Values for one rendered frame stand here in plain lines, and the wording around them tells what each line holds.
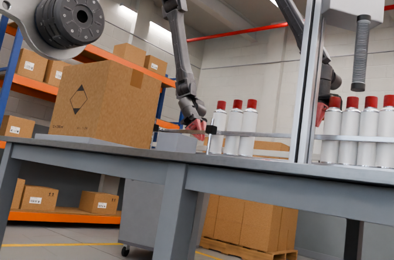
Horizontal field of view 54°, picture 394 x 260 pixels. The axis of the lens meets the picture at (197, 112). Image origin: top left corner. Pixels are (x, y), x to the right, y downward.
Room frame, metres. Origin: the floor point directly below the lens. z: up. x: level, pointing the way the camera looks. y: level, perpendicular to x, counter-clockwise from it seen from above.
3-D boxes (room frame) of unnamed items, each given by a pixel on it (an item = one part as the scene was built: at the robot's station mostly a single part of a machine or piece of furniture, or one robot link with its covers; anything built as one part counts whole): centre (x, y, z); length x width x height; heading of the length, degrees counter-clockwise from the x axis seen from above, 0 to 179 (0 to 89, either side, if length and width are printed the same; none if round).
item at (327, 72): (1.23, -0.40, 1.19); 0.07 x 0.06 x 0.07; 138
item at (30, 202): (5.20, 1.33, 1.26); 2.77 x 0.60 x 2.51; 138
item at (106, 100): (1.42, 0.34, 0.99); 0.30 x 0.24 x 0.27; 48
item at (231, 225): (5.14, -0.83, 0.70); 1.20 x 0.83 x 1.39; 54
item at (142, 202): (3.94, 0.15, 0.48); 0.89 x 0.63 x 0.96; 157
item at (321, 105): (1.24, -0.38, 1.05); 0.07 x 0.07 x 0.09; 48
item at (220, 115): (1.43, -0.09, 0.98); 0.05 x 0.05 x 0.20
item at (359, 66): (0.99, -0.41, 1.18); 0.04 x 0.04 x 0.21
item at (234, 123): (1.37, -0.14, 0.98); 0.05 x 0.05 x 0.20
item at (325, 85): (1.23, -0.39, 1.12); 0.10 x 0.07 x 0.07; 48
